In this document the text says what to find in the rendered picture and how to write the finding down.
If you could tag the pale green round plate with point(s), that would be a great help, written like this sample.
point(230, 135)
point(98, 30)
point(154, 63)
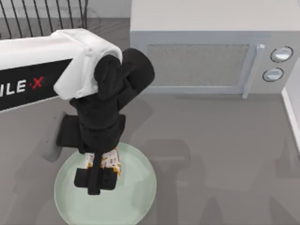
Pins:
point(133, 192)

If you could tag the round grey microwave knob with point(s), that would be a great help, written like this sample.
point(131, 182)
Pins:
point(273, 74)
point(281, 54)

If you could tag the pale microwave oven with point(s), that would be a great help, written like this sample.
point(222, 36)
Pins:
point(211, 18)

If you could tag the pale microwave door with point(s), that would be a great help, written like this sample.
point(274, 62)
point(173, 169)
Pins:
point(199, 65)

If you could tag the white and yellow printed can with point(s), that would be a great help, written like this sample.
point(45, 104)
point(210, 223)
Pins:
point(112, 159)

